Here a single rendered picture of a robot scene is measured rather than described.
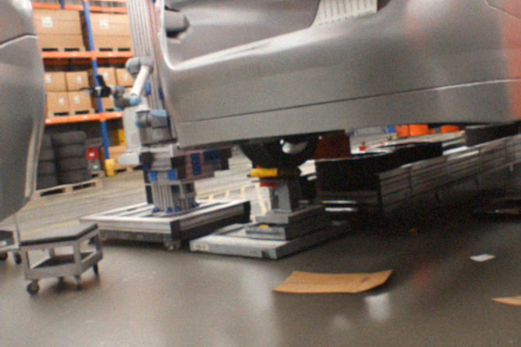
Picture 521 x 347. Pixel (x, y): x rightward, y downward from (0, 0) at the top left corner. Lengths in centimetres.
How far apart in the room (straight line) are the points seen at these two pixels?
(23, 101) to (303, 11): 333
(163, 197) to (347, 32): 290
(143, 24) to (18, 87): 381
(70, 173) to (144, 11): 688
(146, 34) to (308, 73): 259
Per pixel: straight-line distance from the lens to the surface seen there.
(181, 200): 487
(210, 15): 363
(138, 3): 496
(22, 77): 114
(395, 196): 444
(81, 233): 380
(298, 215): 398
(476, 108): 230
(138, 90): 442
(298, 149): 415
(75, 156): 1145
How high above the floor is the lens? 87
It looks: 3 degrees down
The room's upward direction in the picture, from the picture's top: 7 degrees counter-clockwise
